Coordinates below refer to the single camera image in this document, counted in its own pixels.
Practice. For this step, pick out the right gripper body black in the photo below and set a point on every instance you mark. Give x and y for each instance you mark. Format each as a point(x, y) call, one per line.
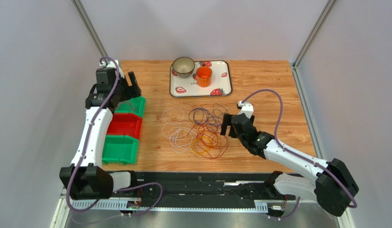
point(235, 125)

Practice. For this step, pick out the green bin far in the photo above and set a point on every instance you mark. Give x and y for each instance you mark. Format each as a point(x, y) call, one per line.
point(133, 106)

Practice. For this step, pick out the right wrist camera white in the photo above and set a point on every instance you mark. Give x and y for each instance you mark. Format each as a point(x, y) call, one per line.
point(245, 108)

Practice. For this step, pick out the slotted white cable duct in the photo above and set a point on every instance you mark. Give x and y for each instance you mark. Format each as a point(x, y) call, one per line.
point(129, 204)

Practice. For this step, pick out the red bin middle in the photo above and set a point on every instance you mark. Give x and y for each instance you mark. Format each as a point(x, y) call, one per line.
point(125, 124)

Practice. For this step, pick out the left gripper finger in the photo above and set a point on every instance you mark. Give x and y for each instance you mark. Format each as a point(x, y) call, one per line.
point(123, 86)
point(134, 88)

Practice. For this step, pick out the green bin near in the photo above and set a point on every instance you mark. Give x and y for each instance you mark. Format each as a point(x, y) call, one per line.
point(121, 149)

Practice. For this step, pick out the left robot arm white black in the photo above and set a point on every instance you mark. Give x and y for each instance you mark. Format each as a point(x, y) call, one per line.
point(85, 178)

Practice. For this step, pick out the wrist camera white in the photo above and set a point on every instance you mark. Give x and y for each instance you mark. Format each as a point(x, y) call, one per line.
point(112, 64)
point(245, 108)

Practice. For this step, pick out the green bin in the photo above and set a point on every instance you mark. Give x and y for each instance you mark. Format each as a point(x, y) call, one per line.
point(133, 106)
point(121, 149)

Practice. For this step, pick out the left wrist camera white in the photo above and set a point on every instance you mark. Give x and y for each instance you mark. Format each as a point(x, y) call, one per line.
point(112, 64)

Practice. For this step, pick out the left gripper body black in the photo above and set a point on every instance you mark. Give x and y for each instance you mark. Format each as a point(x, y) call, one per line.
point(121, 97)

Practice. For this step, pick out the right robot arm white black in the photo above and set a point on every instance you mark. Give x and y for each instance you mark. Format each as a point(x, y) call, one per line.
point(329, 183)

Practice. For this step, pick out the strawberry pattern white tray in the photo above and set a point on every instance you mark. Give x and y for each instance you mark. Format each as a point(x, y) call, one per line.
point(218, 84)

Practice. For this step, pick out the beige ceramic bowl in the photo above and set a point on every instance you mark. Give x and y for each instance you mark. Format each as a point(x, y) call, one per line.
point(183, 66)

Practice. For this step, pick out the orange translucent cup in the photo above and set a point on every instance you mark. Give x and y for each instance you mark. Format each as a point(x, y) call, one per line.
point(204, 76)

